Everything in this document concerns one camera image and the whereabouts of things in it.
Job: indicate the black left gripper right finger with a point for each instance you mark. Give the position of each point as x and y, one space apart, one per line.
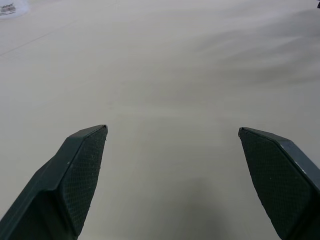
282 185

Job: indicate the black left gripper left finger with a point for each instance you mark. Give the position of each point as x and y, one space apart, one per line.
57 187

